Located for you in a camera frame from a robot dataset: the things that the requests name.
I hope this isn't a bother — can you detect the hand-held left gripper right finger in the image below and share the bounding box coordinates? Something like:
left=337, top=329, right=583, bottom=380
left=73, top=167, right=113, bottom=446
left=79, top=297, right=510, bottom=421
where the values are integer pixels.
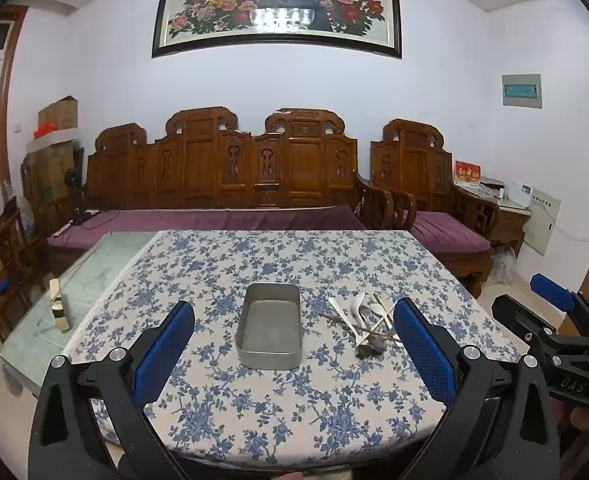
left=392, top=297, right=561, bottom=480

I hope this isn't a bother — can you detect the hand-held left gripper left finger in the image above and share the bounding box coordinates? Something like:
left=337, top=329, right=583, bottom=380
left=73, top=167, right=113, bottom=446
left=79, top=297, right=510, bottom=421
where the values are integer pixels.
left=28, top=301, right=196, bottom=480

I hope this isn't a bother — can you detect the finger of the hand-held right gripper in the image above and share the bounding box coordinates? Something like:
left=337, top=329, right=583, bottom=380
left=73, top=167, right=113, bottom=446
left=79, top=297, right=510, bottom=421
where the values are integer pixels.
left=531, top=273, right=589, bottom=317
left=491, top=293, right=551, bottom=348

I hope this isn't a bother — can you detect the wooden chopstick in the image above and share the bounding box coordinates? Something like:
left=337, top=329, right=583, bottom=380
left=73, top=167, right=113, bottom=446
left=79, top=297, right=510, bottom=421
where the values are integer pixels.
left=319, top=312, right=404, bottom=345
left=373, top=293, right=398, bottom=327

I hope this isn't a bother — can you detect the white ceramic spoon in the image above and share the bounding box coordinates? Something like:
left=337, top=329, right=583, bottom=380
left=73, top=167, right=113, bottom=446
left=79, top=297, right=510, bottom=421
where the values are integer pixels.
left=344, top=292, right=368, bottom=329
left=328, top=297, right=371, bottom=344

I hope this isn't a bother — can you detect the rectangular metal tray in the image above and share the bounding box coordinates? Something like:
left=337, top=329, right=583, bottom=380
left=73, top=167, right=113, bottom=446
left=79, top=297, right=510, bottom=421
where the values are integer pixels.
left=235, top=282, right=303, bottom=371

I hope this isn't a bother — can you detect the clear plastic bag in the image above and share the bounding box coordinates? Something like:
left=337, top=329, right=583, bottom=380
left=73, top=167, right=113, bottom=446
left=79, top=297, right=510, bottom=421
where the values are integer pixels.
left=491, top=250, right=518, bottom=287

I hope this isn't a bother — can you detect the grey metal panel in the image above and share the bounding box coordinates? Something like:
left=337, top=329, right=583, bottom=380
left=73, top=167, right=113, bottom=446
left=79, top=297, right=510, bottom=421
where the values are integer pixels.
left=524, top=187, right=561, bottom=259

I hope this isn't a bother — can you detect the wooden side table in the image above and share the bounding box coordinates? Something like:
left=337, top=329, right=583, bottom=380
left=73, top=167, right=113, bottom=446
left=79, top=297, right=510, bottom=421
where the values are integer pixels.
left=467, top=186, right=533, bottom=262

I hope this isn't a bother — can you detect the white desk device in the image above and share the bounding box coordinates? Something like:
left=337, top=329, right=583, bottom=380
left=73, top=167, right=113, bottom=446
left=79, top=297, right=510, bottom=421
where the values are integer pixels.
left=511, top=182, right=533, bottom=209

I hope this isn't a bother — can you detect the purple armchair cushion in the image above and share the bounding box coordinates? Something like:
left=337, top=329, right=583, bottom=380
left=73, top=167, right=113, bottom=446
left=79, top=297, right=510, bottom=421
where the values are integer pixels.
left=410, top=211, right=491, bottom=254

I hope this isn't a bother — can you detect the gold and white box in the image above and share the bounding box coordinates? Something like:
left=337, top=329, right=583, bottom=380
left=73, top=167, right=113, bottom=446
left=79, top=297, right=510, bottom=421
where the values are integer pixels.
left=49, top=278, right=72, bottom=332

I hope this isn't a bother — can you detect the blue floral tablecloth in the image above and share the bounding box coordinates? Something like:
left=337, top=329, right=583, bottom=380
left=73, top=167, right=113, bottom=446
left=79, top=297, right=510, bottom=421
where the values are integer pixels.
left=82, top=230, right=523, bottom=471

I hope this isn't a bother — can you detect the purple sofa cushion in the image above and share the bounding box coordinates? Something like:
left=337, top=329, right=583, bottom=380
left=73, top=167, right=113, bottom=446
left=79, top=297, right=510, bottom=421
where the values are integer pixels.
left=48, top=205, right=368, bottom=252

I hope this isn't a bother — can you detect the red greeting card box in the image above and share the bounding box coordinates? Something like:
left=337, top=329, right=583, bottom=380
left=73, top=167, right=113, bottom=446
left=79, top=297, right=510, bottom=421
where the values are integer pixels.
left=454, top=161, right=483, bottom=189

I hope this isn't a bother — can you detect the wooden chair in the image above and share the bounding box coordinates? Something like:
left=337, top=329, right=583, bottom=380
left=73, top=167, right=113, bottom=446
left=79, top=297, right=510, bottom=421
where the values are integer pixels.
left=0, top=209, right=41, bottom=362

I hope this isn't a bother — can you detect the carved wooden armchair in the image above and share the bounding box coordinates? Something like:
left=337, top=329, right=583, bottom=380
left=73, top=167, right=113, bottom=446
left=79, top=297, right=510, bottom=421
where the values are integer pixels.
left=369, top=119, right=501, bottom=299

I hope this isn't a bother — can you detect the carved wooden sofa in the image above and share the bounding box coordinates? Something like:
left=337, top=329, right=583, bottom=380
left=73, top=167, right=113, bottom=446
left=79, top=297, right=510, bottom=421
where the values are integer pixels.
left=47, top=106, right=394, bottom=266

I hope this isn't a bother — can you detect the large cardboard box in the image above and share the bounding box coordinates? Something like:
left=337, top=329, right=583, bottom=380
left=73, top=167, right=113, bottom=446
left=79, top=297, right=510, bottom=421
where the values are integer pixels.
left=23, top=141, right=83, bottom=202

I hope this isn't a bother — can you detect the small cardboard box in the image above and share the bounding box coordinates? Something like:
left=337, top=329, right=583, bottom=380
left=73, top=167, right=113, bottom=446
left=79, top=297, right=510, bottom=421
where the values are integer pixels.
left=38, top=96, right=79, bottom=134

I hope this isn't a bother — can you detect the framed peacock painting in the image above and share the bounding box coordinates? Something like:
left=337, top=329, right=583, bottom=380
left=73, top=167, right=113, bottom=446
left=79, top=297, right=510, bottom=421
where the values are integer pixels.
left=152, top=0, right=403, bottom=60

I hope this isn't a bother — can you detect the grey wall electrical panel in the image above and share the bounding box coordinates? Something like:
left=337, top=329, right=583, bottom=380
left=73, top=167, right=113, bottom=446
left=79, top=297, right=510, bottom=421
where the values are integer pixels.
left=502, top=74, right=543, bottom=110

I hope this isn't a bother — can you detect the wooden door frame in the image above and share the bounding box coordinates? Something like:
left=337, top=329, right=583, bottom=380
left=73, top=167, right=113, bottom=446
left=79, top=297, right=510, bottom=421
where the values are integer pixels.
left=0, top=5, right=29, bottom=211

